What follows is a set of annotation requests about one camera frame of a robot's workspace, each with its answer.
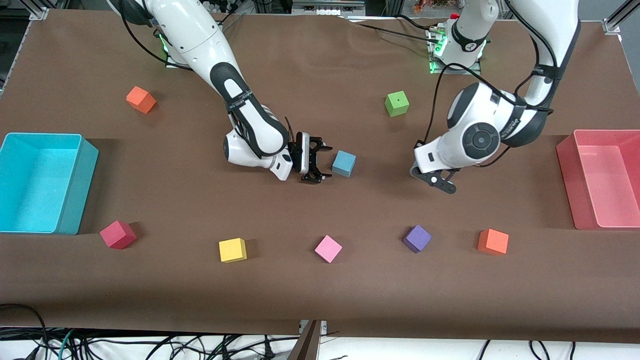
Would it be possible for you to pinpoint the black base cable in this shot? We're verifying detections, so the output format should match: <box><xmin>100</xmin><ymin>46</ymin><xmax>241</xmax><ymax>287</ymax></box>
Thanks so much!
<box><xmin>345</xmin><ymin>19</ymin><xmax>443</xmax><ymax>43</ymax></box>
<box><xmin>395</xmin><ymin>14</ymin><xmax>442</xmax><ymax>31</ymax></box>

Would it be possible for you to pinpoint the light blue foam block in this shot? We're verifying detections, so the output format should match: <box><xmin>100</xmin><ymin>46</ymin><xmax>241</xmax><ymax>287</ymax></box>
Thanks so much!
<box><xmin>332</xmin><ymin>150</ymin><xmax>357</xmax><ymax>179</ymax></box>

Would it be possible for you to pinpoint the teal floor cable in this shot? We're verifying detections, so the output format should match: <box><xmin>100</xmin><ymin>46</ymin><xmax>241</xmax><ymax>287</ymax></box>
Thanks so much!
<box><xmin>57</xmin><ymin>328</ymin><xmax>77</xmax><ymax>360</ymax></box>

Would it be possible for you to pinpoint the red foam block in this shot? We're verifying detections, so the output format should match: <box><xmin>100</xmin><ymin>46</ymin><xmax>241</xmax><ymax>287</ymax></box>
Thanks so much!
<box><xmin>99</xmin><ymin>220</ymin><xmax>137</xmax><ymax>250</ymax></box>

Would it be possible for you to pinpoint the cyan plastic bin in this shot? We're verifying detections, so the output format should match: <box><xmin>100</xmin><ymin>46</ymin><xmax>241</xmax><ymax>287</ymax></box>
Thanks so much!
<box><xmin>0</xmin><ymin>132</ymin><xmax>100</xmax><ymax>236</ymax></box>

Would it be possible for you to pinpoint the pink plastic bin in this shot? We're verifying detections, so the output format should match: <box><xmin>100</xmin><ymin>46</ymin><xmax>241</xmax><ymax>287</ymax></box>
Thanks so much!
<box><xmin>556</xmin><ymin>129</ymin><xmax>640</xmax><ymax>231</ymax></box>

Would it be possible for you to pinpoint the pink foam block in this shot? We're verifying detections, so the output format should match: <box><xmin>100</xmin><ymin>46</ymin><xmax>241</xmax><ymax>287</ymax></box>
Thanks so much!
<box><xmin>314</xmin><ymin>234</ymin><xmax>344</xmax><ymax>264</ymax></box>

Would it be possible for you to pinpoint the purple foam block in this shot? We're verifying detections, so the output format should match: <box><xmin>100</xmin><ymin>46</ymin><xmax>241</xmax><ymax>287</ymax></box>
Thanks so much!
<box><xmin>402</xmin><ymin>224</ymin><xmax>433</xmax><ymax>254</ymax></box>

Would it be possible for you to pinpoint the yellow foam block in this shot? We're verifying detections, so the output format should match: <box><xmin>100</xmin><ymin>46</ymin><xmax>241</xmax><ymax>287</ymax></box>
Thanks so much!
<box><xmin>218</xmin><ymin>238</ymin><xmax>248</xmax><ymax>264</ymax></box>

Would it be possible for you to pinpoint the orange foam block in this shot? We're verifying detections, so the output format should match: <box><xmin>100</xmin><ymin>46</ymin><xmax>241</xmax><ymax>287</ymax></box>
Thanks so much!
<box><xmin>126</xmin><ymin>86</ymin><xmax>157</xmax><ymax>115</ymax></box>
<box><xmin>477</xmin><ymin>228</ymin><xmax>510</xmax><ymax>256</ymax></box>

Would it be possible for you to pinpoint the aluminium frame profile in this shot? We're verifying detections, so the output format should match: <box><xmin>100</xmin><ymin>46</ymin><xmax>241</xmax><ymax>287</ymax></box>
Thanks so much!
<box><xmin>602</xmin><ymin>0</ymin><xmax>640</xmax><ymax>35</ymax></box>
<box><xmin>29</xmin><ymin>0</ymin><xmax>51</xmax><ymax>22</ymax></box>

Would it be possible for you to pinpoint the green foam block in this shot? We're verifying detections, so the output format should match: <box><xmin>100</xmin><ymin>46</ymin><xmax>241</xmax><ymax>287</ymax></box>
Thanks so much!
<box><xmin>385</xmin><ymin>91</ymin><xmax>410</xmax><ymax>118</ymax></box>

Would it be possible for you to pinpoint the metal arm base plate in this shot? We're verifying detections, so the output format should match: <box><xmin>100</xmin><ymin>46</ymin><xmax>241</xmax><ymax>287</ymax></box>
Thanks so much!
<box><xmin>427</xmin><ymin>25</ymin><xmax>483</xmax><ymax>76</ymax></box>
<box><xmin>165</xmin><ymin>47</ymin><xmax>193</xmax><ymax>69</ymax></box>

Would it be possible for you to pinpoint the small metal bracket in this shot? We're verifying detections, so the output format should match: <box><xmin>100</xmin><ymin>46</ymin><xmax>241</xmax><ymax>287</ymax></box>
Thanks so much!
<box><xmin>299</xmin><ymin>320</ymin><xmax>328</xmax><ymax>337</ymax></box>

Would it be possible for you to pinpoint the grey equipment box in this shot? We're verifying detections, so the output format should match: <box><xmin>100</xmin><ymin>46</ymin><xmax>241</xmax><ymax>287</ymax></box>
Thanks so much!
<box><xmin>291</xmin><ymin>0</ymin><xmax>366</xmax><ymax>17</ymax></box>

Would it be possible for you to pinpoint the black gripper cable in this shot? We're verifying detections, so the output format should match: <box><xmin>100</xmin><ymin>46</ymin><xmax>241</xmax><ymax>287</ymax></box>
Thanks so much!
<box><xmin>422</xmin><ymin>0</ymin><xmax>558</xmax><ymax>146</ymax></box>
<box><xmin>119</xmin><ymin>0</ymin><xmax>196</xmax><ymax>71</ymax></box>

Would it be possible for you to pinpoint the orange and green clutter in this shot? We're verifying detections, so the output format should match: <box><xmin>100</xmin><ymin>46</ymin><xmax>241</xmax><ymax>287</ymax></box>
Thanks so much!
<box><xmin>412</xmin><ymin>0</ymin><xmax>451</xmax><ymax>12</ymax></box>

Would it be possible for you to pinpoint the brown paper table cover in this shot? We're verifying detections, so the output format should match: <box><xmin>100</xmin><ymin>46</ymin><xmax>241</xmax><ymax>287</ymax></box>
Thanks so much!
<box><xmin>0</xmin><ymin>9</ymin><xmax>640</xmax><ymax>345</ymax></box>

